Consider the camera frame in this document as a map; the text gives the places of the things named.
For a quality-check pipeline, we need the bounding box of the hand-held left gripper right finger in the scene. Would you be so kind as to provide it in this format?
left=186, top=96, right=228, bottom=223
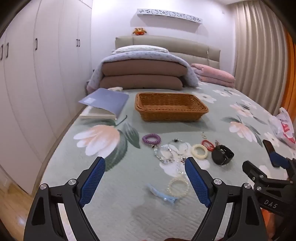
left=184, top=157, right=269, bottom=241

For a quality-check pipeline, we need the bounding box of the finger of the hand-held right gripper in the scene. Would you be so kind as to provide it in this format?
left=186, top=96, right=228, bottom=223
left=262, top=139, right=290, bottom=169
left=242, top=160, right=270, bottom=185

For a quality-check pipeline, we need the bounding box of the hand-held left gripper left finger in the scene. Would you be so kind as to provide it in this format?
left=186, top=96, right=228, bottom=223
left=23, top=156, right=106, bottom=241

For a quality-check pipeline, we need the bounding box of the cream pearl bracelet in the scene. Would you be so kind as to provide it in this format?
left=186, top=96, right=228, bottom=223
left=168, top=177, right=189, bottom=198

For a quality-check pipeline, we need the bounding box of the black wrist watch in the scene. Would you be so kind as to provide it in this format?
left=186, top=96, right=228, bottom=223
left=211, top=140, right=234, bottom=165

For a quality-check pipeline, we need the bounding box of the silver charm bracelet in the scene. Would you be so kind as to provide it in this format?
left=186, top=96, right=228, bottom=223
left=153, top=144, right=177, bottom=166

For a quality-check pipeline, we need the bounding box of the brown wicker basket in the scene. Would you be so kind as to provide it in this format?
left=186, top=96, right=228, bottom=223
left=135, top=92, right=209, bottom=122

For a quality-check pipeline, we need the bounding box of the white red plastic bag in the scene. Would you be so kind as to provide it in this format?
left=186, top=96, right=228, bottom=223
left=269, top=107, right=296, bottom=147

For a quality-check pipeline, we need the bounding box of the light blue hair clip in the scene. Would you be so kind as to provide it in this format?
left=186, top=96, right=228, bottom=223
left=147, top=184, right=177, bottom=205

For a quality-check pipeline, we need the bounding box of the floral green bedspread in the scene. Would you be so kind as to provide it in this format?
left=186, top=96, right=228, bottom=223
left=40, top=81, right=296, bottom=241

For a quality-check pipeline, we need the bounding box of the blue notebook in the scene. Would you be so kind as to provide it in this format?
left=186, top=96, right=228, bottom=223
left=78, top=88, right=129, bottom=120

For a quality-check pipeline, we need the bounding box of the orange door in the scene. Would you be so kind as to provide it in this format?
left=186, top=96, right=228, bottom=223
left=285, top=30, right=296, bottom=130

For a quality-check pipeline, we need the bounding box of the beige curtain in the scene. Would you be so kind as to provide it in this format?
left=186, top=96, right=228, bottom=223
left=232, top=0, right=289, bottom=114

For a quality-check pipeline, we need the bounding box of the pink folded blanket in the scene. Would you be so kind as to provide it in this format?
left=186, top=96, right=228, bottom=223
left=191, top=63, right=236, bottom=88

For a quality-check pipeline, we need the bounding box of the brown cushion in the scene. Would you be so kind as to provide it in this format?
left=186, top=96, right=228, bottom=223
left=102, top=59, right=186, bottom=78
left=99, top=75, right=184, bottom=91

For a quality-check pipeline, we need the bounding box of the white wardrobe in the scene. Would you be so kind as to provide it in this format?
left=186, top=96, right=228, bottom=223
left=0, top=0, right=93, bottom=195

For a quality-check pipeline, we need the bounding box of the beige padded headboard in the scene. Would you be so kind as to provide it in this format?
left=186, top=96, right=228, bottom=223
left=115, top=35, right=221, bottom=70

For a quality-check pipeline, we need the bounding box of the folded brown and grey quilt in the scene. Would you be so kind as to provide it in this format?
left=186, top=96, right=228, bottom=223
left=87, top=51, right=200, bottom=93

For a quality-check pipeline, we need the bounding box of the white pillow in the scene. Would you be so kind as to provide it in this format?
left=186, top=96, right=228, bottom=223
left=112, top=45, right=169, bottom=55

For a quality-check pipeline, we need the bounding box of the clear bead bracelet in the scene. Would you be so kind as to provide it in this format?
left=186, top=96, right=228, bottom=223
left=174, top=156, right=188, bottom=176

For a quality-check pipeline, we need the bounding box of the cream spiral hair tie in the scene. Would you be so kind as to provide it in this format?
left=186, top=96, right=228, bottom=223
left=191, top=144, right=208, bottom=159

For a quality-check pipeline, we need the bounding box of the red cord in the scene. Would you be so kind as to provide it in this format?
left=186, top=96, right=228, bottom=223
left=201, top=132, right=216, bottom=152

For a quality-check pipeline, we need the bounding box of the wire bangle with black bead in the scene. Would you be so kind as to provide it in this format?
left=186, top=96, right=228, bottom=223
left=172, top=138, right=192, bottom=155

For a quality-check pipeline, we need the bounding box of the purple spiral hair tie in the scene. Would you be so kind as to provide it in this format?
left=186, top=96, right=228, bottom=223
left=142, top=134, right=162, bottom=148

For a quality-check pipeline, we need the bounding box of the white wall shelf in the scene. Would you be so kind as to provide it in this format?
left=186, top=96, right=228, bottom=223
left=137, top=9, right=204, bottom=33

